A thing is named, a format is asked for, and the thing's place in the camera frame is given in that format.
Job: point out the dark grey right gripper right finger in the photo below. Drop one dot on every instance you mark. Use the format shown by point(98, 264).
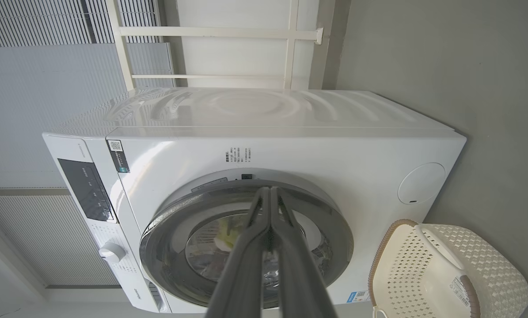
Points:
point(301, 278)

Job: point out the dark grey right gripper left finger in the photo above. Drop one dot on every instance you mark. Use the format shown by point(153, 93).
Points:
point(241, 274)

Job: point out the round dark washer door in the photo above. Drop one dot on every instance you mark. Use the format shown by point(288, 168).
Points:
point(175, 247)

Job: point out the cream perforated laundry basket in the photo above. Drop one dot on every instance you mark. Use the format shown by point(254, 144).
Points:
point(427, 274)

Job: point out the white front-load washing machine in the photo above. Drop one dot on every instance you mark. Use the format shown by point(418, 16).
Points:
point(343, 150)

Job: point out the white slatted blind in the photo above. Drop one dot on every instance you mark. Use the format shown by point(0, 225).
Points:
point(34, 22)
point(47, 238)

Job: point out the white metal rack frame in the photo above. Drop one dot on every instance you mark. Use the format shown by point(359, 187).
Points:
point(210, 32)

